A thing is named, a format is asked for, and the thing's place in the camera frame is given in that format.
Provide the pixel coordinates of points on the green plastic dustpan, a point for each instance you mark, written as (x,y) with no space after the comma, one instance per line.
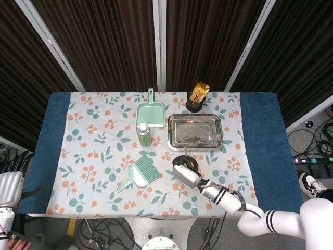
(151,114)

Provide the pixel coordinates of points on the black power strip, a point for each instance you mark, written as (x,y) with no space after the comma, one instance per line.
(312,160)

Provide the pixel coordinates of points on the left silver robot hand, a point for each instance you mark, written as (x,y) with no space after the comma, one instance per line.
(10,185)

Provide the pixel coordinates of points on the black caster wheel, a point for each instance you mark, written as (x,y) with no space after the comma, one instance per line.
(309,124)

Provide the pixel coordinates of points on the white robot torso base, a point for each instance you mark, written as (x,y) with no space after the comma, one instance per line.
(161,242)

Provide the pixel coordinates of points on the golden snack packet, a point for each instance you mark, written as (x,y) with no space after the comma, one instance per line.
(200,92)

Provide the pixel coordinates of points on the dark pleated partition panel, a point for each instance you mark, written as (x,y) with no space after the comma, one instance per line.
(104,47)
(299,52)
(20,78)
(208,39)

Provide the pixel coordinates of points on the black mesh cup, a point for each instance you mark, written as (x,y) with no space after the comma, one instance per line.
(192,106)

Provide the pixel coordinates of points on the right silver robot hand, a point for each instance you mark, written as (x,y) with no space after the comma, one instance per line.
(187,175)

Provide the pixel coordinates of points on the floral tablecloth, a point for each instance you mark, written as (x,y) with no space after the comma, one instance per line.
(104,145)

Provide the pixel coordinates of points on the yellow floor strip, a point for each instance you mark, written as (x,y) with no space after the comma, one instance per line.
(71,230)

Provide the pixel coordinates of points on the white and black sneaker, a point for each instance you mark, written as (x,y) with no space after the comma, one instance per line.
(310,185)

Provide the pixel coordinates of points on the stainless steel tray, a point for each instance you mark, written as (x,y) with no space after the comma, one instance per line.
(195,132)

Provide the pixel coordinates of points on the blue table cover cloth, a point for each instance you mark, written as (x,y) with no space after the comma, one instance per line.
(262,130)

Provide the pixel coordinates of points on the green plastic hand brush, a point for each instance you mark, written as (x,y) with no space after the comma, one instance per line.
(140,174)

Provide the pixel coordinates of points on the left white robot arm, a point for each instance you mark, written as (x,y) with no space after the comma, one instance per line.
(5,221)

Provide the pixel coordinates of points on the black trouser leg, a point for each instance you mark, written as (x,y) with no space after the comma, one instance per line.
(326,195)

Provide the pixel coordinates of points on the cream bowl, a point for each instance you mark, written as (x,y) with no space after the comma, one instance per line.
(199,166)

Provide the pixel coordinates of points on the green drink can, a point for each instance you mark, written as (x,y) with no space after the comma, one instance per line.
(144,136)

